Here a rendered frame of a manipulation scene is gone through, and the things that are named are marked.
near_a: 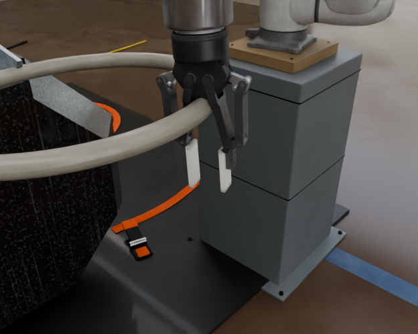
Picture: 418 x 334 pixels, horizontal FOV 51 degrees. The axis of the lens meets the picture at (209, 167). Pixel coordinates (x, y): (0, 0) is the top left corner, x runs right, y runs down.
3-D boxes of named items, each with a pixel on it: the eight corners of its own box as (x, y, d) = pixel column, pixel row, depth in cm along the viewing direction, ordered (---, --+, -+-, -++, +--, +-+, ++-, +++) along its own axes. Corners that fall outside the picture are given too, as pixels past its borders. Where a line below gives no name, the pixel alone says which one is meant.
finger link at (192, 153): (189, 146, 65) (184, 146, 65) (193, 188, 68) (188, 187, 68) (197, 138, 67) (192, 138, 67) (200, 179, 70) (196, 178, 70)
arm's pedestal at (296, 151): (253, 191, 219) (263, 27, 178) (346, 234, 191) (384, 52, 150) (182, 242, 187) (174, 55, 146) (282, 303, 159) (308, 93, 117)
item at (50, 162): (-161, 134, 67) (-171, 116, 66) (89, 56, 101) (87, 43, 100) (18, 236, 40) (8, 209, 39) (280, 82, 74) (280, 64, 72)
